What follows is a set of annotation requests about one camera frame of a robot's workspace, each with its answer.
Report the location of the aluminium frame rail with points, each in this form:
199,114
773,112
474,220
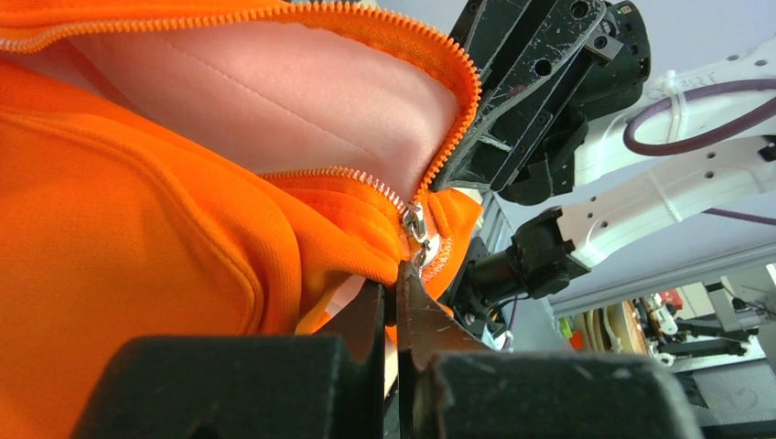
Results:
739,391

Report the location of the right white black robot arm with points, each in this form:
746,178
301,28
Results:
712,134

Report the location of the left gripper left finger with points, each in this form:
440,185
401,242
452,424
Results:
327,385

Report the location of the orange zip-up jacket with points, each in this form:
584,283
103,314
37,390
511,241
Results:
211,168

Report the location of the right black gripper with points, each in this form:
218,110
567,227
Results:
540,89

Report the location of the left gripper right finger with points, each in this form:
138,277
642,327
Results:
452,386

